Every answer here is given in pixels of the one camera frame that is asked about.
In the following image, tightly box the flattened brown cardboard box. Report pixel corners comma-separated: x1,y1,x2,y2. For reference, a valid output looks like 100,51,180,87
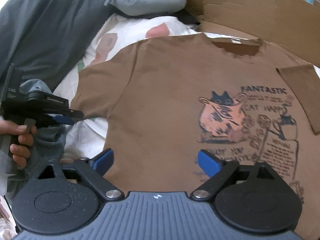
186,0,319,66

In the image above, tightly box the white patterned bed sheet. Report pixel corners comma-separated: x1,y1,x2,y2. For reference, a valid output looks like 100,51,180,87
54,15,196,167

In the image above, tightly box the brown cat print t-shirt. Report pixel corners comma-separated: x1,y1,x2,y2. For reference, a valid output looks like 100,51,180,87
71,34,319,239

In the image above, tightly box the person's left hand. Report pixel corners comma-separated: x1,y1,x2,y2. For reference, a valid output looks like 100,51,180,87
1,120,37,170

